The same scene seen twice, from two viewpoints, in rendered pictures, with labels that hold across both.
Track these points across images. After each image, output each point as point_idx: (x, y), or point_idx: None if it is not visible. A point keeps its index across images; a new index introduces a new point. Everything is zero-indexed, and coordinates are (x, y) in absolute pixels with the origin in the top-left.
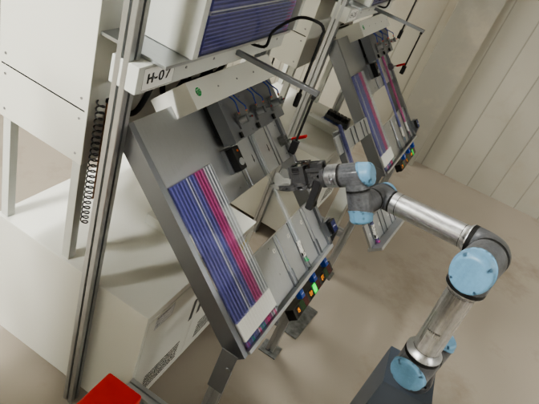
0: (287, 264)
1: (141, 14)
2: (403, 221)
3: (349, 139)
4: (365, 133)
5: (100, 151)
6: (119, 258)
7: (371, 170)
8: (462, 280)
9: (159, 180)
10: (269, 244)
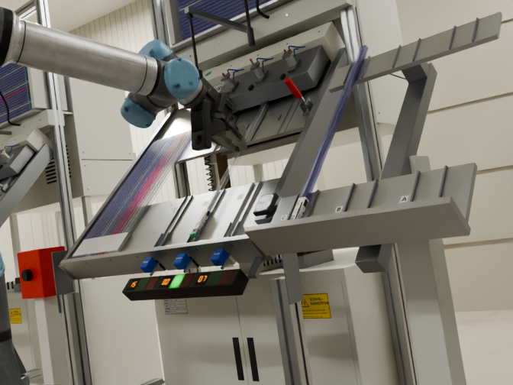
0: (172, 228)
1: (156, 33)
2: (406, 206)
3: (379, 64)
4: (461, 42)
5: (217, 155)
6: (229, 269)
7: (146, 46)
8: None
9: (152, 137)
10: (176, 201)
